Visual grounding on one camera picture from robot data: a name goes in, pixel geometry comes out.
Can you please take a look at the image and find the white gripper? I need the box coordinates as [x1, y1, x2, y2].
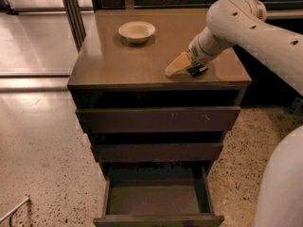
[165, 26, 233, 78]

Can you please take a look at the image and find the metal rod on floor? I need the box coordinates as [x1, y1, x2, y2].
[0, 196, 30, 223]

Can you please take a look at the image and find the middle drawer front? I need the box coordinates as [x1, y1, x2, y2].
[92, 143, 223, 163]

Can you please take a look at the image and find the grey vertical post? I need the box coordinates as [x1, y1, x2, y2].
[62, 0, 86, 51]

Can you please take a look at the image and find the white ceramic bowl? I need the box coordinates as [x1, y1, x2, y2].
[118, 21, 155, 44]

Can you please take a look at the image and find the black rxbar chocolate bar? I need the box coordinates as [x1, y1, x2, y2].
[187, 64, 207, 78]

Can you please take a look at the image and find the open bottom drawer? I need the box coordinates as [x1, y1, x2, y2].
[94, 166, 224, 227]

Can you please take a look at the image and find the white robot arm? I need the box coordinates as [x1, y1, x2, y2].
[166, 0, 303, 227]

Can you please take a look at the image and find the top drawer front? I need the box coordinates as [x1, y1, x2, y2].
[76, 106, 241, 133]

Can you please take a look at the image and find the brown drawer cabinet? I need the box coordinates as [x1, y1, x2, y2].
[67, 9, 251, 172]

